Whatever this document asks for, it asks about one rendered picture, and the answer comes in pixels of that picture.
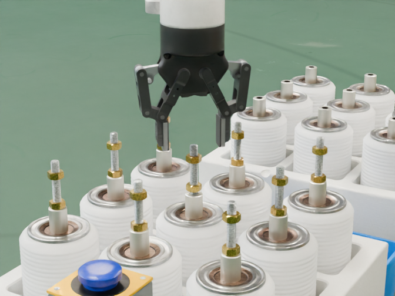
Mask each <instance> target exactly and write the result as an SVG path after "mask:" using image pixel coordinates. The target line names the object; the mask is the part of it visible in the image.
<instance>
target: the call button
mask: <svg viewBox="0 0 395 296"><path fill-rule="evenodd" d="M121 278H122V267H121V266H120V265H119V264H118V263H116V262H114V261H111V260H92V261H89V262H87V263H85V264H83V265H82V266H80V267H79V269H78V280H79V281H80V282H81V283H82V284H83V286H84V287H85V288H86V289H88V290H91V291H107V290H110V289H113V288H114V287H116V286H117V284H118V281H120V280H121Z"/></svg>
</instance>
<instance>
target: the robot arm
mask: <svg viewBox="0 0 395 296"><path fill-rule="evenodd" d="M145 12H146V13H148V14H160V58H159V60H158V62H157V64H155V65H148V66H142V65H141V64H137V65H135V67H134V74H135V82H136V90H137V94H138V102H139V109H140V111H141V113H142V115H143V117H145V118H151V119H154V120H155V139H156V141H157V143H158V146H159V147H161V148H162V150H163V152H165V151H169V122H168V120H167V118H168V116H169V113H170V111H171V110H172V108H173V107H174V105H175V104H176V102H177V101H178V98H179V96H181V97H190V96H193V95H196V96H207V95H208V94H210V96H211V98H212V100H213V101H214V103H215V105H216V107H217V109H218V113H216V144H217V145H218V146H219V147H225V142H228V141H229V139H230V118H231V116H232V115H233V114H234V113H237V112H242V111H244V110H245V109H246V104H247V95H248V90H249V81H250V72H251V66H250V65H249V64H248V63H247V62H246V61H245V60H244V59H239V60H238V61H232V60H227V59H226V57H225V0H145ZM227 70H230V75H231V76H232V77H233V78H234V85H233V94H232V100H230V101H228V102H226V100H225V97H224V95H223V93H222V91H221V89H220V87H219V86H218V83H219V82H220V80H221V79H222V77H223V76H224V74H225V73H226V72H227ZM156 74H160V76H161V77H162V78H163V80H164V81H165V82H166V85H165V87H164V88H163V90H162V93H161V96H160V99H159V101H158V104H157V105H156V106H152V105H151V102H150V93H149V85H150V84H152V83H153V81H154V77H155V75H156Z"/></svg>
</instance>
